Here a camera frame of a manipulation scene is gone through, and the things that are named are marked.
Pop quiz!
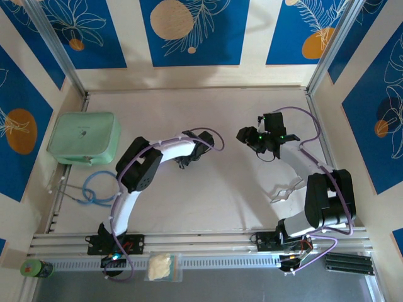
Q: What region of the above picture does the mint green zip pouch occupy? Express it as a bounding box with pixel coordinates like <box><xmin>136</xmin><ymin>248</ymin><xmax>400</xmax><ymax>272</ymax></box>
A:
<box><xmin>47</xmin><ymin>112</ymin><xmax>122</xmax><ymax>166</ymax></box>

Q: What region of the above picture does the blue tube stethoscope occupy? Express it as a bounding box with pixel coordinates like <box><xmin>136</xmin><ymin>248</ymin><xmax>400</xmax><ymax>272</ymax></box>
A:
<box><xmin>47</xmin><ymin>171</ymin><xmax>119</xmax><ymax>209</ymax></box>

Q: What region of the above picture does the clear bag with cream contents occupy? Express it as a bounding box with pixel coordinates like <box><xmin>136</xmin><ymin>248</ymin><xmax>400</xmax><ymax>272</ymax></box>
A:
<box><xmin>144</xmin><ymin>251</ymin><xmax>184</xmax><ymax>282</ymax></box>

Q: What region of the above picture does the black controller board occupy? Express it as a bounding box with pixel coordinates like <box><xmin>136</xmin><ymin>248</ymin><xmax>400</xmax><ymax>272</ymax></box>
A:
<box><xmin>100</xmin><ymin>254</ymin><xmax>128</xmax><ymax>270</ymax></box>
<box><xmin>278</xmin><ymin>253</ymin><xmax>304</xmax><ymax>274</ymax></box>

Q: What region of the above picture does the black ribbed block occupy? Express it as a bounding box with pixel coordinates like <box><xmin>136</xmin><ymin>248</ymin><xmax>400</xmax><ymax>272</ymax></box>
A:
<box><xmin>324</xmin><ymin>251</ymin><xmax>375</xmax><ymax>277</ymax></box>

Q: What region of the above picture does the green can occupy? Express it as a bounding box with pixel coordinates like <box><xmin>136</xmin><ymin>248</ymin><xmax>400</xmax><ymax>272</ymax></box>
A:
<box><xmin>20</xmin><ymin>259</ymin><xmax>54</xmax><ymax>279</ymax></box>

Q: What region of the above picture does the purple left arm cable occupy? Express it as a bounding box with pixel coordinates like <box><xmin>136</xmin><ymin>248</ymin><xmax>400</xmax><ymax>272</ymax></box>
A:
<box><xmin>103</xmin><ymin>127</ymin><xmax>225</xmax><ymax>282</ymax></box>

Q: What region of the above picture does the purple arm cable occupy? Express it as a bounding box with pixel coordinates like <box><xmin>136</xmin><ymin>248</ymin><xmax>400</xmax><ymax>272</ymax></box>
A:
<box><xmin>103</xmin><ymin>127</ymin><xmax>225</xmax><ymax>282</ymax></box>
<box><xmin>273</xmin><ymin>106</ymin><xmax>353</xmax><ymax>274</ymax></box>

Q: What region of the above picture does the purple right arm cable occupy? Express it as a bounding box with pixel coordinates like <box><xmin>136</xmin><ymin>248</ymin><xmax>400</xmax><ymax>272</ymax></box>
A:
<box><xmin>273</xmin><ymin>106</ymin><xmax>353</xmax><ymax>274</ymax></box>

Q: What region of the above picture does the blue floral wall poster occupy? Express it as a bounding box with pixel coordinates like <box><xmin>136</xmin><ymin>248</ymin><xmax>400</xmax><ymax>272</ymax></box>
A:
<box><xmin>37</xmin><ymin>0</ymin><xmax>128</xmax><ymax>70</ymax></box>
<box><xmin>327</xmin><ymin>0</ymin><xmax>389</xmax><ymax>85</ymax></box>
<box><xmin>341</xmin><ymin>21</ymin><xmax>403</xmax><ymax>196</ymax></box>
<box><xmin>0</xmin><ymin>43</ymin><xmax>54</xmax><ymax>203</ymax></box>
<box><xmin>0</xmin><ymin>0</ymin><xmax>66</xmax><ymax>91</ymax></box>
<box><xmin>139</xmin><ymin>0</ymin><xmax>251</xmax><ymax>67</ymax></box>
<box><xmin>266</xmin><ymin>0</ymin><xmax>350</xmax><ymax>66</ymax></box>

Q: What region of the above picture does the aluminium mounting rail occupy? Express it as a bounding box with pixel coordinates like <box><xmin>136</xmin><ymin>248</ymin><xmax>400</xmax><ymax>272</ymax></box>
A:
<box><xmin>26</xmin><ymin>226</ymin><xmax>374</xmax><ymax>256</ymax></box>

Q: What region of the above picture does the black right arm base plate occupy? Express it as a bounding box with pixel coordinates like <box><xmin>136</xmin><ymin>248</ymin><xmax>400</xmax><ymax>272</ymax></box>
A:
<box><xmin>251</xmin><ymin>231</ymin><xmax>312</xmax><ymax>252</ymax></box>

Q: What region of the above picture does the aluminium frame post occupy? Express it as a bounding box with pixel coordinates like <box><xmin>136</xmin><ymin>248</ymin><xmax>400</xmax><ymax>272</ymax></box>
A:
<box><xmin>307</xmin><ymin>0</ymin><xmax>369</xmax><ymax>95</ymax></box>
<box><xmin>23</xmin><ymin>0</ymin><xmax>89</xmax><ymax>97</ymax></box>

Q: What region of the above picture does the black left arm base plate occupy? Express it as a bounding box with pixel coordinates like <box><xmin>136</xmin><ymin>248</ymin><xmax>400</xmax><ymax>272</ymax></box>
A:
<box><xmin>84</xmin><ymin>234</ymin><xmax>145</xmax><ymax>255</ymax></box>

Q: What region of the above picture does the grey slotted cable duct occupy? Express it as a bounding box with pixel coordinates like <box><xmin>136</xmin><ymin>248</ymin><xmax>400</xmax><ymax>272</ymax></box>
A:
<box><xmin>47</xmin><ymin>254</ymin><xmax>327</xmax><ymax>272</ymax></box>

